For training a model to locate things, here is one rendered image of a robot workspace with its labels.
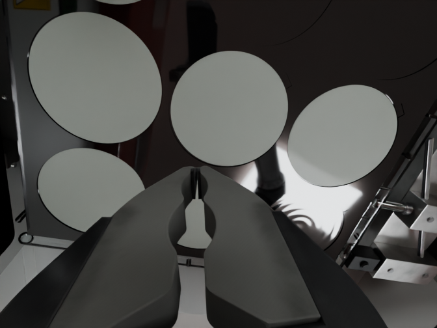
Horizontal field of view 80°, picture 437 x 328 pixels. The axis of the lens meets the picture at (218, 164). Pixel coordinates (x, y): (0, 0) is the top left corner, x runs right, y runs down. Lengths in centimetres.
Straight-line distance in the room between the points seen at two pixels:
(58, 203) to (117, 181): 7
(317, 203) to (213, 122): 14
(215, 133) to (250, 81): 5
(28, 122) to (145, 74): 11
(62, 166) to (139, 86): 11
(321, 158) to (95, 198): 22
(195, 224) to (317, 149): 15
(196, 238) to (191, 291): 21
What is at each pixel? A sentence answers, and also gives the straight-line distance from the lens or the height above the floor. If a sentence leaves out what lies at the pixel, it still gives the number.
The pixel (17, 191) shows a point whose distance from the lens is 37.
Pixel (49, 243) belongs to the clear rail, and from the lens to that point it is 34.
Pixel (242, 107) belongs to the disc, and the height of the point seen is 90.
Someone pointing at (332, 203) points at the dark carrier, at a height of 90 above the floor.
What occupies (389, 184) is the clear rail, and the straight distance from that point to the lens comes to 32.
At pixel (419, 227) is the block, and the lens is 37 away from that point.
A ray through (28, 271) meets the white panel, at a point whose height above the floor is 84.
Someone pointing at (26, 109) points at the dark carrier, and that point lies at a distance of 27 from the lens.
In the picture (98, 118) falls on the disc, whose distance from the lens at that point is 25.
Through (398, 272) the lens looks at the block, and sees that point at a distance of 41.
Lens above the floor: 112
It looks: 62 degrees down
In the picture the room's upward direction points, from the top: 174 degrees clockwise
